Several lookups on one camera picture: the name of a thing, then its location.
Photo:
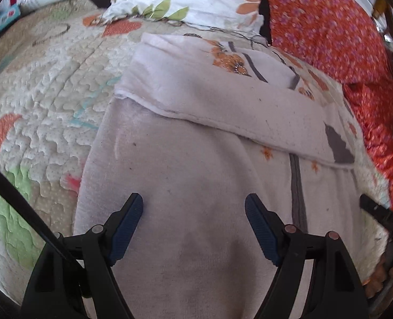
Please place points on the heart print quilted bedspread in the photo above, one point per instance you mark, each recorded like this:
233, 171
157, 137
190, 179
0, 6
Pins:
47, 99

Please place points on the person's right hand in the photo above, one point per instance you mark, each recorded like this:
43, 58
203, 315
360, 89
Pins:
377, 279

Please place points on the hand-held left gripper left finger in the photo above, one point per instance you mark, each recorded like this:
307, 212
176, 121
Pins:
127, 226

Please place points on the pale pink small garment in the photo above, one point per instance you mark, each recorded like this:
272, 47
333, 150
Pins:
196, 159

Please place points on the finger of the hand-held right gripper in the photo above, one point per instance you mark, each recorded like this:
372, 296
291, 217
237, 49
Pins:
381, 212

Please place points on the red patterned cloth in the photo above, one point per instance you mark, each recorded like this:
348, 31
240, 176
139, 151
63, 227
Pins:
379, 133

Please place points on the colourful printed box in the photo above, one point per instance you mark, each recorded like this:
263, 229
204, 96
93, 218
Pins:
0, 23

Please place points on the red floral pillow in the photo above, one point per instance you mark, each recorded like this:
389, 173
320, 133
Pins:
319, 26

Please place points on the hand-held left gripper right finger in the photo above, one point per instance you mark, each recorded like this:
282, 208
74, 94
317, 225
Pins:
261, 227

